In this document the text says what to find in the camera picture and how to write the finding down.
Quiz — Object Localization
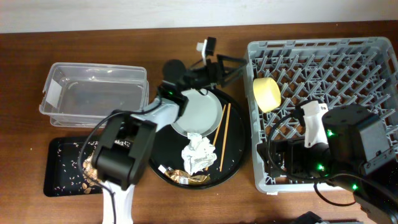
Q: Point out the round black tray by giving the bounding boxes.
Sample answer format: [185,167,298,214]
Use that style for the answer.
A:
[149,90,251,189]

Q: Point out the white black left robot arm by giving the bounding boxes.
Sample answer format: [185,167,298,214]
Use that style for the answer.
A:
[91,55,251,223]

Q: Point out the gold coffee sachet wrapper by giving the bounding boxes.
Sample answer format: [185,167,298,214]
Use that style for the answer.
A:
[158,165,211,185]

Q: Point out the peanut shells and rice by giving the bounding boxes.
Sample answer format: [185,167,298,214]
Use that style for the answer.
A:
[55,139,131,194]

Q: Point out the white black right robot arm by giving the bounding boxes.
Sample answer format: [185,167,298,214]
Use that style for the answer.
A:
[257,101,397,223]

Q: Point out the wooden chopstick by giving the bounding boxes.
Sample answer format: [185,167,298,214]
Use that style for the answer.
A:
[219,103,231,172]
[213,105,226,147]

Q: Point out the clear plastic bin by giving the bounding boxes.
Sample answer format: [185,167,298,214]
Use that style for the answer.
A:
[39,62,149,128]

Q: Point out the black rectangular tray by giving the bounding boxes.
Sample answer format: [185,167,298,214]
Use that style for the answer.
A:
[43,136,125,197]

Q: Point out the grey plate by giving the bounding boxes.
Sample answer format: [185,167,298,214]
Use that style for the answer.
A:
[171,89,223,137]

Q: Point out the crumpled white paper napkin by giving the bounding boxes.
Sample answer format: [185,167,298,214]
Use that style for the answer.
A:
[181,133,217,175]

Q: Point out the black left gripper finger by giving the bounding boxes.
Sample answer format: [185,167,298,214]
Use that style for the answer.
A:
[216,54,247,67]
[222,65,246,88]

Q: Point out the grey dishwasher rack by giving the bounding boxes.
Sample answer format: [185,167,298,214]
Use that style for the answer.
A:
[244,37,397,195]

